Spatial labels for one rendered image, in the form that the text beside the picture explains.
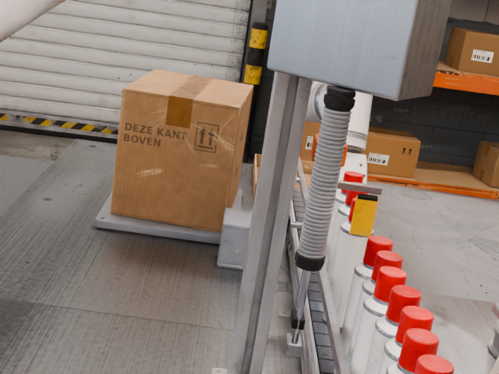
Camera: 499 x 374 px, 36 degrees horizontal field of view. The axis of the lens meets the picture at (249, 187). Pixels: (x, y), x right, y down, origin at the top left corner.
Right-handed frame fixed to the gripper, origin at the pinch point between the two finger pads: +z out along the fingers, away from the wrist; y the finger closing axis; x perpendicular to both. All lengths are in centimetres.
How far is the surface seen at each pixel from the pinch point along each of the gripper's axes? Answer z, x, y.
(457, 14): -173, 394, 130
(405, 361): 12, -67, -2
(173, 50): -113, 382, -67
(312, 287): 10.0, -8.3, -3.3
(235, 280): 11.4, 2.5, -16.2
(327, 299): 9.8, -32.0, -4.2
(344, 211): -3.5, -18.9, -1.2
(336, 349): 14.7, -45.5, -4.4
